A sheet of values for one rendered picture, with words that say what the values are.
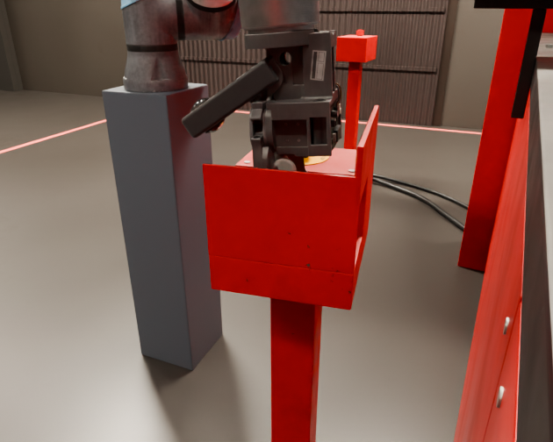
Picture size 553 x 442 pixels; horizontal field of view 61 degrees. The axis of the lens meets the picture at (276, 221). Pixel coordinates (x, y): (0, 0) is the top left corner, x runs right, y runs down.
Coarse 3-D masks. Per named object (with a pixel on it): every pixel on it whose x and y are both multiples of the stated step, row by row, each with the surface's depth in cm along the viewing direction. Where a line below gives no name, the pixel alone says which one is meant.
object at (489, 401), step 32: (512, 160) 98; (512, 192) 62; (512, 224) 45; (512, 256) 35; (512, 288) 29; (480, 320) 86; (512, 320) 25; (480, 352) 57; (512, 352) 21; (480, 384) 42; (512, 384) 19; (480, 416) 34; (512, 416) 17
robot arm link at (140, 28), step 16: (128, 0) 101; (144, 0) 100; (160, 0) 102; (176, 0) 102; (128, 16) 103; (144, 16) 102; (160, 16) 102; (176, 16) 103; (128, 32) 105; (144, 32) 103; (160, 32) 104; (176, 32) 106
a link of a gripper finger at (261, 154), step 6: (258, 126) 47; (258, 132) 47; (252, 138) 46; (258, 138) 46; (252, 144) 46; (258, 144) 46; (258, 150) 46; (264, 150) 46; (270, 150) 47; (258, 156) 46; (264, 156) 46; (270, 156) 47; (258, 162) 47; (264, 162) 46; (270, 162) 47; (270, 168) 48
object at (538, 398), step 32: (544, 32) 147; (544, 64) 71; (544, 96) 46; (544, 128) 34; (544, 160) 27; (544, 192) 23; (544, 224) 20; (544, 256) 17; (544, 288) 16; (544, 320) 14; (544, 352) 13; (544, 384) 12; (544, 416) 11
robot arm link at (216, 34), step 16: (192, 0) 101; (208, 0) 100; (224, 0) 101; (192, 16) 104; (208, 16) 103; (224, 16) 104; (240, 16) 106; (192, 32) 107; (208, 32) 107; (224, 32) 108
